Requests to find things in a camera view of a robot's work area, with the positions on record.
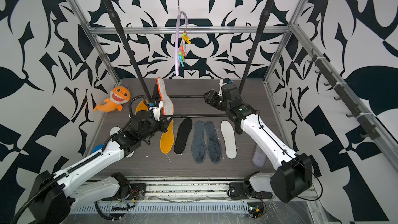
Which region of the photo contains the orange fuzzy insole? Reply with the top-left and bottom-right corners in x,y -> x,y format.
135,100 -> 149,114
160,120 -> 175,154

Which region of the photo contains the grey orange-edged insole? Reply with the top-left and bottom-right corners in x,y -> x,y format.
157,77 -> 174,116

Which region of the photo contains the black foam insole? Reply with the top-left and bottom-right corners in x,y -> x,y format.
173,118 -> 192,155

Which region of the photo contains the dark grey felt insole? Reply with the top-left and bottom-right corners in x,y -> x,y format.
204,121 -> 222,164
191,120 -> 206,164

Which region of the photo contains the white orange-edged insole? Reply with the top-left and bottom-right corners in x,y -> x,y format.
110,126 -> 129,146

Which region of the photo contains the lilac round clip hanger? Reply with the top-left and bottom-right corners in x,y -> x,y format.
174,0 -> 191,77

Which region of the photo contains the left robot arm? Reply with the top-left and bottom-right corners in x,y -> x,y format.
11,93 -> 174,224

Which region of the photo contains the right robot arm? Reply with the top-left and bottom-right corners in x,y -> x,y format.
203,83 -> 316,203

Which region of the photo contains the orange shark plush toy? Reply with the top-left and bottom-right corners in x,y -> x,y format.
94,86 -> 131,113

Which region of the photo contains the blue round button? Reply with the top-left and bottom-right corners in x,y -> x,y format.
92,144 -> 103,153

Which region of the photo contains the grey fabric case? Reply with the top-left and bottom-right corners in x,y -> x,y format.
252,145 -> 267,168

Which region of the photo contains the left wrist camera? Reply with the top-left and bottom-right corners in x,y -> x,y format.
148,101 -> 163,121

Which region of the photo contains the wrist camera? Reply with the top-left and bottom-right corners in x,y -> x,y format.
217,78 -> 234,97
148,101 -> 163,121

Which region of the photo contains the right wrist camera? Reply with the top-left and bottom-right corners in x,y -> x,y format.
217,78 -> 234,97

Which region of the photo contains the white cable duct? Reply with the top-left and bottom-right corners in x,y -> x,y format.
71,203 -> 249,215

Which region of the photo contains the wall hook rail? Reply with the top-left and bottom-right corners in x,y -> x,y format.
310,54 -> 380,140

